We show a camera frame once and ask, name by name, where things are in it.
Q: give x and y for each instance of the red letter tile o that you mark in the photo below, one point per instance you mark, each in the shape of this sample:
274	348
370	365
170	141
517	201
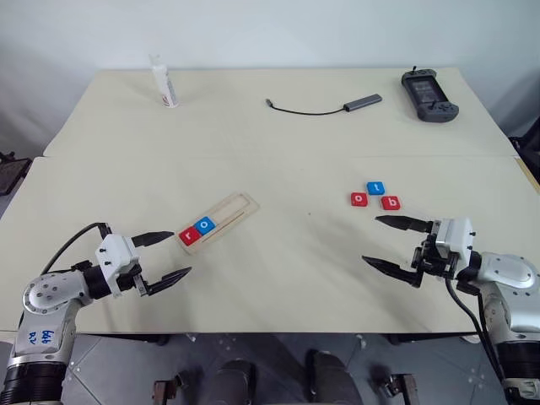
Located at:
359	198

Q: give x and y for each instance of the red letter tile r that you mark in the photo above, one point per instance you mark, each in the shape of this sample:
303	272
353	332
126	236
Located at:
189	237

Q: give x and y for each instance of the dark rounded shape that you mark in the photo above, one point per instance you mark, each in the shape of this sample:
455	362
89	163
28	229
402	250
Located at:
333	379

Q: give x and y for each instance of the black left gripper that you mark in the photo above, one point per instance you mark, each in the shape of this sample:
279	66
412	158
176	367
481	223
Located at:
131	280

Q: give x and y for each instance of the black equipment pile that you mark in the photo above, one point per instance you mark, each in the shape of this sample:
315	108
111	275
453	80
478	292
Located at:
527	149

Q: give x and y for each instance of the black floor stand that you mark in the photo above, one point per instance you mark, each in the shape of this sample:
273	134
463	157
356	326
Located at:
12	173

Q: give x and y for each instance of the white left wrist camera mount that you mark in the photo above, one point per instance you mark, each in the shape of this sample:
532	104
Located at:
116	253

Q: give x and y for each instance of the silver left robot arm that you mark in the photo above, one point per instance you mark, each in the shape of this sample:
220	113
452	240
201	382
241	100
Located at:
46	295

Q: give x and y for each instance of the blue letter tile o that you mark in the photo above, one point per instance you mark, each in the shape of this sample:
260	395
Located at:
204	226

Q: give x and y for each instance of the brown wheeled base block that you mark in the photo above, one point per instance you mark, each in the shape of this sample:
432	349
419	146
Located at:
396	388
166	388

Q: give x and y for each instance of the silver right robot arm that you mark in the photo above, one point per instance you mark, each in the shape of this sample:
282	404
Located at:
510	270

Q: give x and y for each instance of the white squeeze tube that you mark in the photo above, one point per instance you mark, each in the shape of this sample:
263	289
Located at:
165	86

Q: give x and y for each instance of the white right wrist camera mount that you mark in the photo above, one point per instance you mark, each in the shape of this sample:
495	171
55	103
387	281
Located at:
457	236

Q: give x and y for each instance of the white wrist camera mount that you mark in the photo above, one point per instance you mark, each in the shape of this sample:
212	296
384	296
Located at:
116	253
457	236

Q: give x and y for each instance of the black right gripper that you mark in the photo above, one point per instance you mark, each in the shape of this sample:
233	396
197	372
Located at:
430	259

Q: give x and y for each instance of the wooden letter tray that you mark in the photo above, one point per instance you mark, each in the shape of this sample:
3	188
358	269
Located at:
236	208

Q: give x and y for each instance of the grey handheld controller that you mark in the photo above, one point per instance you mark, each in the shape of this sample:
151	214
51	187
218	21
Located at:
428	95

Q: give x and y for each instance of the red letter tile b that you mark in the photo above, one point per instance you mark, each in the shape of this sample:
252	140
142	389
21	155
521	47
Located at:
391	203

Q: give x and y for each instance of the black table frame bar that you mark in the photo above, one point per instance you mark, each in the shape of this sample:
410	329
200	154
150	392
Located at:
422	338
126	338

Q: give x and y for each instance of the blue letter t block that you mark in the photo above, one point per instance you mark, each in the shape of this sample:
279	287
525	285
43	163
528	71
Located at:
375	187

